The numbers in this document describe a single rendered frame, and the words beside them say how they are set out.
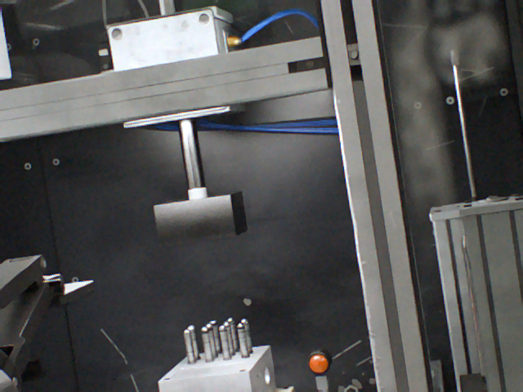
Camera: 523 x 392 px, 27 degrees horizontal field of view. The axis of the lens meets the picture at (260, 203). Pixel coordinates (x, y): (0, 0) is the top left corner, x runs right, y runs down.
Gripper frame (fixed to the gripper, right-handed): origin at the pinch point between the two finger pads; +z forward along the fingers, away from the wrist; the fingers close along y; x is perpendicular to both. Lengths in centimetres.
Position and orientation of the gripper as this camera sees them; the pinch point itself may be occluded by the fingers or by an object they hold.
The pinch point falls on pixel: (72, 354)
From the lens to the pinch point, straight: 77.6
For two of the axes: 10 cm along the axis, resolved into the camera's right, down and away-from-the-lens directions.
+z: 1.8, -0.8, 9.8
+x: -9.7, 1.4, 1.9
